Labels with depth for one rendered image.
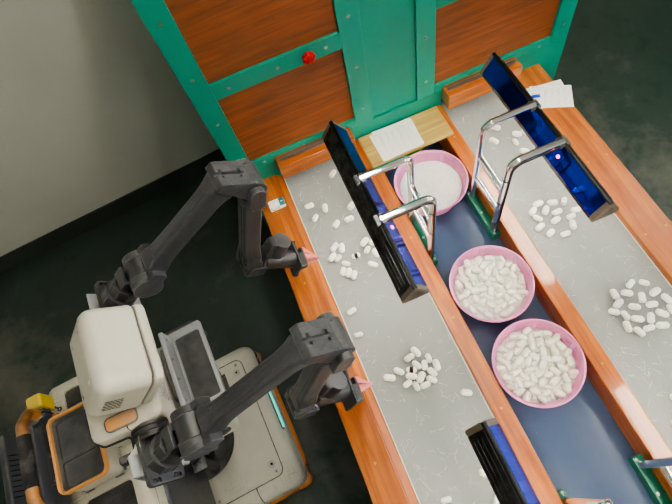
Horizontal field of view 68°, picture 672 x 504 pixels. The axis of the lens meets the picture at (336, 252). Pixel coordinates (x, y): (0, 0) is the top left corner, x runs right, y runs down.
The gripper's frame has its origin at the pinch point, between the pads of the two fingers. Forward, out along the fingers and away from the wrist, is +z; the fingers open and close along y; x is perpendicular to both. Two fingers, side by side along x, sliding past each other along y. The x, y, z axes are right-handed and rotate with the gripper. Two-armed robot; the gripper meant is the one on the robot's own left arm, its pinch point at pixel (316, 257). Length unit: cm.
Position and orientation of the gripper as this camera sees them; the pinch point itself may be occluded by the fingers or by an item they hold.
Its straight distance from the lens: 165.7
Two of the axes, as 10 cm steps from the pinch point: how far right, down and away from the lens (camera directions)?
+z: 8.1, -0.3, 5.9
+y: -3.6, -8.2, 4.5
